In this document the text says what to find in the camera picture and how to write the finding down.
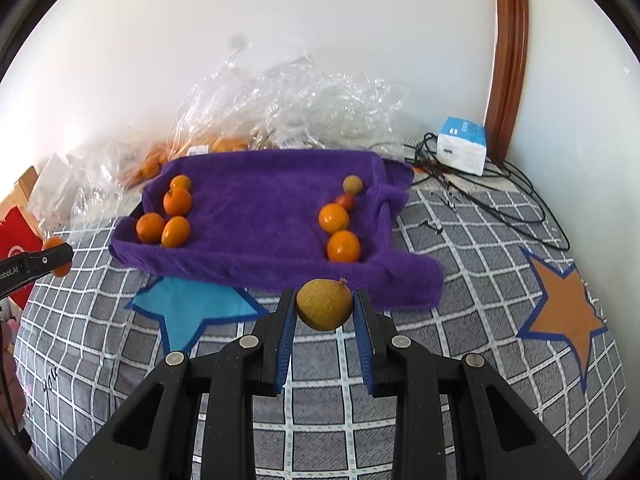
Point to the large clear plastic bag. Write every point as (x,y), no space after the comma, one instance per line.
(300,95)

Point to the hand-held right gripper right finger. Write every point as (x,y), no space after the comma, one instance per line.
(365,345)

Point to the crumpled clear plastic bag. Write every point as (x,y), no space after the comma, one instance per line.
(105,180)

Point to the large orange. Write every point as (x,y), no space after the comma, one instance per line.
(177,202)

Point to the small red fruit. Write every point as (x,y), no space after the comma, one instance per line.
(345,201)

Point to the brown wooden door frame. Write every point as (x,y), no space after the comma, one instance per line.
(507,60)

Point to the blue and white carton box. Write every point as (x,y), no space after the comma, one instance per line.
(462,146)

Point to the cardboard box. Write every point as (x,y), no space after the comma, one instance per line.
(26,182)

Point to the brown-green round fruit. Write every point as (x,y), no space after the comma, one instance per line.
(324,306)
(353,184)

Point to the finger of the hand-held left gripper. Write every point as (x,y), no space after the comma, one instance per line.
(50,258)

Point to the red bag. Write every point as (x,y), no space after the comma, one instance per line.
(17,240)

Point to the white plastic bag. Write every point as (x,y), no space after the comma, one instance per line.
(55,190)

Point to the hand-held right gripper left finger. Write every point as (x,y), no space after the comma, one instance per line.
(284,345)

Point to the grey checked bedsheet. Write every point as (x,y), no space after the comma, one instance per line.
(475,285)

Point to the purple towel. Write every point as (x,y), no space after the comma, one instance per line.
(260,210)

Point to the pile of bagged oranges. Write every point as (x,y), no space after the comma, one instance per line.
(150,165)

